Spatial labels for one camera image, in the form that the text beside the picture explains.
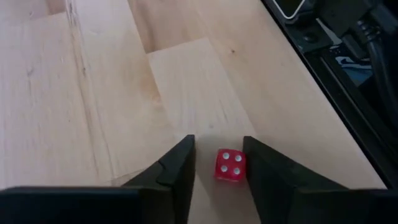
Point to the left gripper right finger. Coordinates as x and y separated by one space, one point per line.
270 186

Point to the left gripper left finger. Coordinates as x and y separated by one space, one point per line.
174 186

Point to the pinkish red die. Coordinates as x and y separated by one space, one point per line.
230 165

